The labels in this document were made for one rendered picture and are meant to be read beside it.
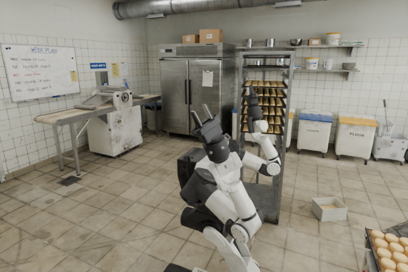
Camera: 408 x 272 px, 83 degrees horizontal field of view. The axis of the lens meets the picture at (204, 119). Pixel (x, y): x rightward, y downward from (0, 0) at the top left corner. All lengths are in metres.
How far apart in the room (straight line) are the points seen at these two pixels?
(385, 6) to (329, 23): 0.84
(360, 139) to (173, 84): 3.55
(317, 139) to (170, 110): 2.95
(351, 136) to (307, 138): 0.69
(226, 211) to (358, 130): 3.83
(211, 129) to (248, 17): 4.60
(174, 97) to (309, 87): 2.75
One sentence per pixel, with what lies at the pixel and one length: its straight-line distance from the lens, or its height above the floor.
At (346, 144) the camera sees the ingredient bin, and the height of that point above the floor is 0.33.
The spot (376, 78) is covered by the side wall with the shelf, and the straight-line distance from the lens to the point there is 5.20.
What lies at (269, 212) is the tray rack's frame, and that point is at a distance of 2.79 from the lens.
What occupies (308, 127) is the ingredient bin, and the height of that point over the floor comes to 0.55.
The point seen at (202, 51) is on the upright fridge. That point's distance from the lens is 4.68.
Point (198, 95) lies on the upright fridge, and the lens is 4.69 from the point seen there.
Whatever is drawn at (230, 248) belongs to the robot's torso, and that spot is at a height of 0.76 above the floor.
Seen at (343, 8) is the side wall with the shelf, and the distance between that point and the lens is 5.17.
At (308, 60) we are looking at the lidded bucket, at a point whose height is 1.73.
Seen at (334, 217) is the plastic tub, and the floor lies 0.05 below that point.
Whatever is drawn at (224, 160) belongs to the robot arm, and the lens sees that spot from 0.88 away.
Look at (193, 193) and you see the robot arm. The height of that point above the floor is 1.17.
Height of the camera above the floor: 1.75
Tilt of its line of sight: 15 degrees down
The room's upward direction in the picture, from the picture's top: straight up
